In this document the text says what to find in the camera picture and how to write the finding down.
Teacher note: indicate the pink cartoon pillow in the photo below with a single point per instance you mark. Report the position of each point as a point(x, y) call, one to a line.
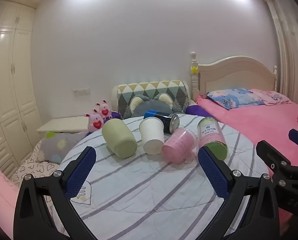
point(274, 97)

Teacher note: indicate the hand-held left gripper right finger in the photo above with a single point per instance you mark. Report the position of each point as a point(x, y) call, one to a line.
point(212, 171)

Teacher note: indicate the triangle pattern headboard cover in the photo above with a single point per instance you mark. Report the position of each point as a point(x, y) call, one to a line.
point(151, 87)

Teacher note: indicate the white nightstand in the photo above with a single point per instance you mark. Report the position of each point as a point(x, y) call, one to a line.
point(63, 123)

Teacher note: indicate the white paper cup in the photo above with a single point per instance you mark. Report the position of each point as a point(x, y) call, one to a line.
point(151, 132)

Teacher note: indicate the grey star print pillow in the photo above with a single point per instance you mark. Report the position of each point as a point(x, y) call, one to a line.
point(61, 145)

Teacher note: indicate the wall socket panel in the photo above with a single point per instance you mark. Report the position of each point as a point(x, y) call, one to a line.
point(81, 92)

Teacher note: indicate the cream wardrobe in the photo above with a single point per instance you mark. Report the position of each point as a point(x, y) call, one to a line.
point(8, 85)

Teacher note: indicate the blue cartoon pillow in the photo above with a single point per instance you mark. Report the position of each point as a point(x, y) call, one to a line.
point(229, 97)

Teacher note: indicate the pink plush bunny toy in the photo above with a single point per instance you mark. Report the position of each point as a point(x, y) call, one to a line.
point(104, 110)

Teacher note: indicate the cream curtain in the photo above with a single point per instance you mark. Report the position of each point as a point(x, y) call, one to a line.
point(289, 42)

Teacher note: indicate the clear jar with green lid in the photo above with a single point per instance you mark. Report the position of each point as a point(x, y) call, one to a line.
point(210, 132)

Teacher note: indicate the pink pig plush toys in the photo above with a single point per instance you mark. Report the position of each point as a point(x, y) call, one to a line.
point(95, 122)

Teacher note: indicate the green cup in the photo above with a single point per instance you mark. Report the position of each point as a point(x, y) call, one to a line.
point(118, 137)

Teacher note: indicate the cream wooden bed headboard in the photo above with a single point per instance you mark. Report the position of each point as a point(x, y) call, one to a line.
point(236, 75)

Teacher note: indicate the grey bear cushion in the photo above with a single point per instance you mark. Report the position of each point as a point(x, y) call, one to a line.
point(151, 105)

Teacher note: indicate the heart print white sheet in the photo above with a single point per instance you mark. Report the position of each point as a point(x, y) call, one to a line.
point(36, 167)

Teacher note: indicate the purple cloth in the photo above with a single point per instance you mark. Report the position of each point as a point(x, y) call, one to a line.
point(194, 110)

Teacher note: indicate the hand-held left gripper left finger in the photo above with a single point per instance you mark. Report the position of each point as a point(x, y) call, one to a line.
point(81, 166)

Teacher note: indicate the pink blanket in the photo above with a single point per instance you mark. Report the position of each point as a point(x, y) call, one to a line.
point(1, 195)

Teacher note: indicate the yellow crown ornament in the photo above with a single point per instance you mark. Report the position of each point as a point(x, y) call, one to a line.
point(194, 69)

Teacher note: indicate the pink bed sheet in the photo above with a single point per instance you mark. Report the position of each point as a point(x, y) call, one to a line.
point(254, 125)

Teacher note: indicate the black and blue can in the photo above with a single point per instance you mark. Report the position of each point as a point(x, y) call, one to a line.
point(164, 121)

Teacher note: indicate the pink plastic cup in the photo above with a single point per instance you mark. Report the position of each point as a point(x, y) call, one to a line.
point(179, 145)

